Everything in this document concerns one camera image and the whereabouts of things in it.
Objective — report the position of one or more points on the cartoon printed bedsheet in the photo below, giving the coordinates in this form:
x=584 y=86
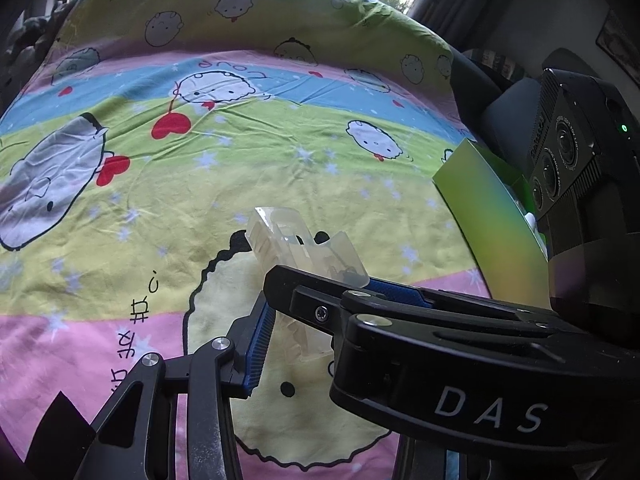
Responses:
x=150 y=185

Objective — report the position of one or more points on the green cardboard box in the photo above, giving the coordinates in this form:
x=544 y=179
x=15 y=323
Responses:
x=480 y=210

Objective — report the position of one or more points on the grey plush toy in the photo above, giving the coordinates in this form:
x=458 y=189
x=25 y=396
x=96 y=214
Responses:
x=30 y=35

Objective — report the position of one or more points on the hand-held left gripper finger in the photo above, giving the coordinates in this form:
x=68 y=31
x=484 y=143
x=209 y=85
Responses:
x=257 y=345

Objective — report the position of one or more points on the clear plastic hair clip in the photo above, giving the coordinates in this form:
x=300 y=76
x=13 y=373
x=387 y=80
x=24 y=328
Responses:
x=280 y=235

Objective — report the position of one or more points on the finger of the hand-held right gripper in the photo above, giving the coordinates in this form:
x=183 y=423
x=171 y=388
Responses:
x=310 y=295
x=395 y=292

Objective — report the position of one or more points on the grey cushion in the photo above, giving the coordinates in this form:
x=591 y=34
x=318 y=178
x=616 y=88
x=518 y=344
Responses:
x=510 y=110

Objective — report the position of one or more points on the black chair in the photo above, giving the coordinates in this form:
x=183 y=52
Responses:
x=475 y=90

